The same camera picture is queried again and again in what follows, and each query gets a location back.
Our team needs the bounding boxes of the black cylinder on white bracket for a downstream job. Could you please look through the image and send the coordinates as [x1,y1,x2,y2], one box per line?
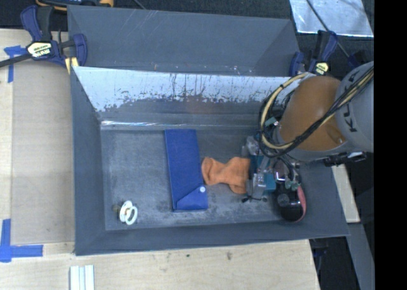
[323,151,367,167]

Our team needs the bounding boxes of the black and red round object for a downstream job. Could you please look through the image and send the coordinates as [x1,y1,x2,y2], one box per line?
[274,183,307,223]

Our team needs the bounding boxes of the blue flat pouch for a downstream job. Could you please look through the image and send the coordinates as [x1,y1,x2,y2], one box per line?
[163,128,209,213]

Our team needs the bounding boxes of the white plastic rings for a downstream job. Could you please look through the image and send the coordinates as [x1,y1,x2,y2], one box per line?
[113,200,139,226]

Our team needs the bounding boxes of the orange cloth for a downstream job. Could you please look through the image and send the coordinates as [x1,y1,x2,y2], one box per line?
[201,156,252,195]

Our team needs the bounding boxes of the grey metal bin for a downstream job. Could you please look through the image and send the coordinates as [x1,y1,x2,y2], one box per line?
[66,4,351,256]

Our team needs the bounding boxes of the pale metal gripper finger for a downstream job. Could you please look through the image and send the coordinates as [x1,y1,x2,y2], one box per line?
[242,137,264,157]
[245,172,268,202]

